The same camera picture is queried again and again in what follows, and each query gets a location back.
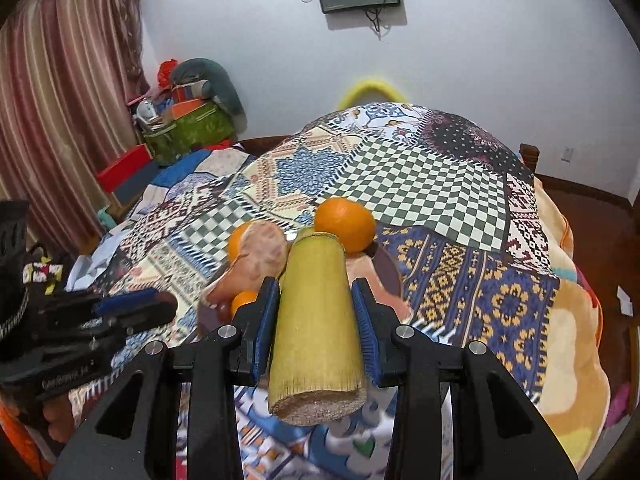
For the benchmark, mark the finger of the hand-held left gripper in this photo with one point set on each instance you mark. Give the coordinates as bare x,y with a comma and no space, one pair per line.
150,312
125,301

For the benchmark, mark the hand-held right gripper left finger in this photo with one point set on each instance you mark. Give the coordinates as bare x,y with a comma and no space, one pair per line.
265,320

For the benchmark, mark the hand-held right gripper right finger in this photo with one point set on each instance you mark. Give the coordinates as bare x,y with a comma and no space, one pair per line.
364,330

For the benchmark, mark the small tangerine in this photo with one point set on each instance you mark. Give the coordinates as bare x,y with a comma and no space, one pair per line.
242,302

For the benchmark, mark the yellow-green sugarcane piece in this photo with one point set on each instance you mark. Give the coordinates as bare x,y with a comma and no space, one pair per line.
315,320

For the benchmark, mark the large pink grapefruit slice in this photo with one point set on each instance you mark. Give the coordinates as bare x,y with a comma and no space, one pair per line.
262,255

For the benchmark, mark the dark purple round plate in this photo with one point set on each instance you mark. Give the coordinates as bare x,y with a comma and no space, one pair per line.
387,267

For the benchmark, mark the medium orange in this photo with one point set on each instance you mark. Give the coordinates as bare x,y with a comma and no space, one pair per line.
237,245

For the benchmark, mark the large orange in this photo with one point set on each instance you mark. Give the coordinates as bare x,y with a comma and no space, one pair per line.
345,222

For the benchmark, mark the person's left hand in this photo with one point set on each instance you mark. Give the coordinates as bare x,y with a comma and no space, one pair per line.
57,417

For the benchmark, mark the white crumpled cloth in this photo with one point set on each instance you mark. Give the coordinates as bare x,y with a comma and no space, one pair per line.
82,270

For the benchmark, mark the black patterned cloth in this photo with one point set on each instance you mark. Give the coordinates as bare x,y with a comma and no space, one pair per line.
42,272

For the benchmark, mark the teal cloth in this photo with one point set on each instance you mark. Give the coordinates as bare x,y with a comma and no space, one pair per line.
106,219

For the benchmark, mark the orange garment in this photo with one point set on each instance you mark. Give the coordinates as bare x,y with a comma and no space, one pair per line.
20,440

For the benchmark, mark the red flat box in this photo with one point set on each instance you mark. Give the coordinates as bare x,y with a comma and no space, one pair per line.
122,165

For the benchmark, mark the colourful patchwork blanket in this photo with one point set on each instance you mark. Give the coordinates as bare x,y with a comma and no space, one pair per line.
425,200

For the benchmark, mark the white round object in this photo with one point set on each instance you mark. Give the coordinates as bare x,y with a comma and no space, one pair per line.
146,110

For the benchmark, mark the orange striped box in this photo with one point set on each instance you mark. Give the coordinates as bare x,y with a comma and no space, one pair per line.
187,102

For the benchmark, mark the peach fleece blanket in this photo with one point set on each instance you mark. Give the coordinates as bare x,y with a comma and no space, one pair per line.
575,335

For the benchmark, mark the red bag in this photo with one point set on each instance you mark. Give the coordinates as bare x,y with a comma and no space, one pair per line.
167,72

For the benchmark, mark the grey pillow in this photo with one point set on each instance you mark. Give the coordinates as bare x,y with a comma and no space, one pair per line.
225,85

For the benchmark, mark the yellow fuzzy cushion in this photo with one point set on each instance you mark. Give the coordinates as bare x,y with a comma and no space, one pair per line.
372,82

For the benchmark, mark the white paper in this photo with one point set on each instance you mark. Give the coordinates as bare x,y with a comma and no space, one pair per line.
625,300

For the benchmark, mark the pink cloth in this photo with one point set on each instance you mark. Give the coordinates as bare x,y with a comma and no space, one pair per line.
619,402

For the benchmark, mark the white wall socket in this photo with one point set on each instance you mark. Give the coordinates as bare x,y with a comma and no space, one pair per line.
566,154

